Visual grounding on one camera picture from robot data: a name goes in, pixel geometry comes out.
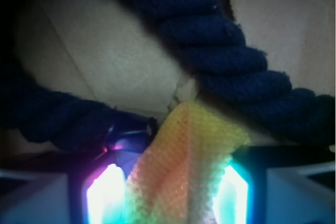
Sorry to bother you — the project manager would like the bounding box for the brown paper bag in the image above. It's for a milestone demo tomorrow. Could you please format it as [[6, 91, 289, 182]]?
[[1, 0, 335, 145]]

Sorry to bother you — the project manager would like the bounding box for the yellow cloth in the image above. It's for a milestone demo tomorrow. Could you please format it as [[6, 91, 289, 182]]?
[[125, 101, 250, 223]]

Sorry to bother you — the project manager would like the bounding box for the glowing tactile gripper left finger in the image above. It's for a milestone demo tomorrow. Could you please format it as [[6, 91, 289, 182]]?
[[1, 153, 140, 223]]

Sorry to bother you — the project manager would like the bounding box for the dark blue twisted rope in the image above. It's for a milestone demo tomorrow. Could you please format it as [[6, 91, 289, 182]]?
[[0, 0, 336, 154]]

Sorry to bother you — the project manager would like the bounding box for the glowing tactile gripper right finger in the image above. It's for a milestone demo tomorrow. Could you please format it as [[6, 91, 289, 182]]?
[[212, 146, 335, 223]]

